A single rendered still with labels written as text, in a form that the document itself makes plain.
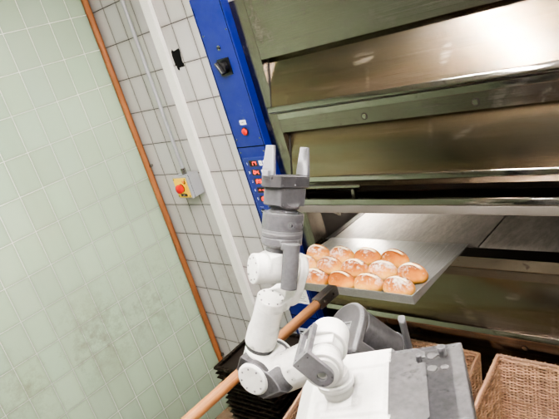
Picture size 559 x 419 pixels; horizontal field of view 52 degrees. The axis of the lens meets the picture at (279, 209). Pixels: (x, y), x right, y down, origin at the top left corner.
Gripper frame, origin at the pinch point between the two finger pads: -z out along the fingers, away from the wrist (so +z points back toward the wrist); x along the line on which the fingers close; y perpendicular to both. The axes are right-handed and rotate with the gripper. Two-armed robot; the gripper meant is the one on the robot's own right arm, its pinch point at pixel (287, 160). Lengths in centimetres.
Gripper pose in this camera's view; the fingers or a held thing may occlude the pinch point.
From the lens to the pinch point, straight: 120.3
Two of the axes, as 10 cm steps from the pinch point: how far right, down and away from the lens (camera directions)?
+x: -6.7, 0.4, -7.4
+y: -7.4, -1.3, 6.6
